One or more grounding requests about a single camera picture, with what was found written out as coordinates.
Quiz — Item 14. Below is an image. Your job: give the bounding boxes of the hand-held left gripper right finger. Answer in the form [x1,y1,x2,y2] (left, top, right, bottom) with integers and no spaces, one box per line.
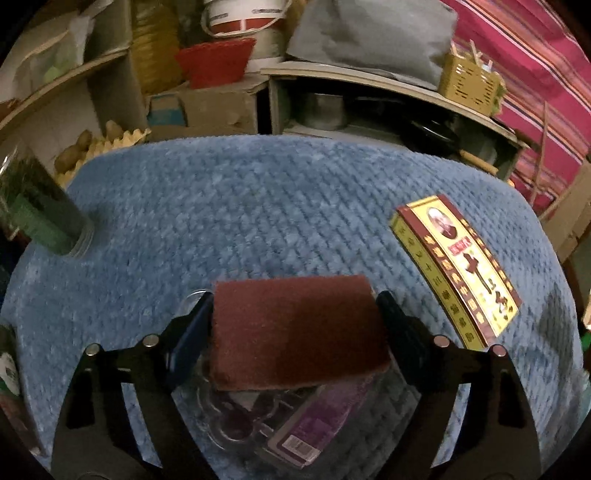
[376,290,542,480]

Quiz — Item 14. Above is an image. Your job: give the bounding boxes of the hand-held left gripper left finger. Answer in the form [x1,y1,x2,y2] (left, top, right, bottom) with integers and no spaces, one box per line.
[50,291,218,480]

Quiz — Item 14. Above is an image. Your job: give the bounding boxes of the maroon scouring pad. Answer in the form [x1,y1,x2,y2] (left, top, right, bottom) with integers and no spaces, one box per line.
[205,275,391,391]

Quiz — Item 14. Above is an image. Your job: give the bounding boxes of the yellow red flat box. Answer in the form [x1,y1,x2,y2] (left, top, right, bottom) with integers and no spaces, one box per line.
[389,194,522,349]

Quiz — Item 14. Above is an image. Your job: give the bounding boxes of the clear plastic packet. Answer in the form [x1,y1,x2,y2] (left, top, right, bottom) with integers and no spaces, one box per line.
[182,288,398,467]

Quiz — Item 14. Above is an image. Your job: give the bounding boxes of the blue fleece table cover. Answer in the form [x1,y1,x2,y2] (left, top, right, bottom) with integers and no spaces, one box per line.
[0,134,583,480]

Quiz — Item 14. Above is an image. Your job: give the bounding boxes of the brown jar white label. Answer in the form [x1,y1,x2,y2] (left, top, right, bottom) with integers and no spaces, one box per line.
[0,323,35,457]

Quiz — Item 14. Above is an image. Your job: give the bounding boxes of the black pan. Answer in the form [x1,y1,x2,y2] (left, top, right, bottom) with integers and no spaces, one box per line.
[402,117,462,155]

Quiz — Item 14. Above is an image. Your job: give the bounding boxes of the green tea jar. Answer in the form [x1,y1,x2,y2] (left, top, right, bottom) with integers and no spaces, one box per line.
[0,148,95,257]

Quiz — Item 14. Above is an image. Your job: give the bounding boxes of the stacked cardboard boxes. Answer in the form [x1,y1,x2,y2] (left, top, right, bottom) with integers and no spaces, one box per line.
[542,161,591,259]

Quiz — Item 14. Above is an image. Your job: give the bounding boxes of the yellow egg tray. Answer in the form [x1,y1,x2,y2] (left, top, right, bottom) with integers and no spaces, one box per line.
[55,128,151,185]

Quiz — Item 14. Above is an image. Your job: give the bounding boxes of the large potato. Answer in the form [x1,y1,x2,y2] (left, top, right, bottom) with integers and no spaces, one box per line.
[54,143,86,171]

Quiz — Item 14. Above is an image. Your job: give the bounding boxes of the wooden stick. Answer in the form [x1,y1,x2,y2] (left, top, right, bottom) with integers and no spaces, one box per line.
[531,99,550,206]

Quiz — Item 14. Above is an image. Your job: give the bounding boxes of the small steel pot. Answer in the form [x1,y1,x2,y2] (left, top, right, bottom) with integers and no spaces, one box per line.
[295,92,349,132]

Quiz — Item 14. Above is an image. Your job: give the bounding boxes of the low wooden cabinet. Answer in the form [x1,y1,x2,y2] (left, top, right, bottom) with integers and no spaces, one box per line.
[259,62,529,178]

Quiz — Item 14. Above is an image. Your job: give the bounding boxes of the yellow chopstick holder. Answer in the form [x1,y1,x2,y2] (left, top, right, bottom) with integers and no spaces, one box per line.
[438,44,506,116]

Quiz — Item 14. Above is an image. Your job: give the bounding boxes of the wooden shelf unit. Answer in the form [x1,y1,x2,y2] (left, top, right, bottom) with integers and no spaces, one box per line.
[0,0,148,153]

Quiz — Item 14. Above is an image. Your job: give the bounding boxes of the red scalloped basket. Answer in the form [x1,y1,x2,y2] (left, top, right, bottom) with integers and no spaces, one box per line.
[174,38,257,88]

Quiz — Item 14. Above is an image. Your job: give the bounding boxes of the grey fabric cover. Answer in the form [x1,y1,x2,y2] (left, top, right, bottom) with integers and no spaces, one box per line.
[286,0,458,90]

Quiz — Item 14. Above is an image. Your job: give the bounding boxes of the yellow oil bottle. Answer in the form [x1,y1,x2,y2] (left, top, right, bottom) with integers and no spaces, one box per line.
[131,0,183,95]

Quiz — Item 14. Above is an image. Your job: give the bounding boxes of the pink striped cloth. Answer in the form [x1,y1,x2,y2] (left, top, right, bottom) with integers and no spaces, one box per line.
[438,0,591,204]

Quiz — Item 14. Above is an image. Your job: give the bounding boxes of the clear plastic container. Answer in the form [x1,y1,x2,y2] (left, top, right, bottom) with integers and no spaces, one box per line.
[18,14,93,88]

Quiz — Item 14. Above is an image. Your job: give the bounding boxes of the white plastic bucket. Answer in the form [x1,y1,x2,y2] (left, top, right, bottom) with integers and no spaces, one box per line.
[201,0,291,60]

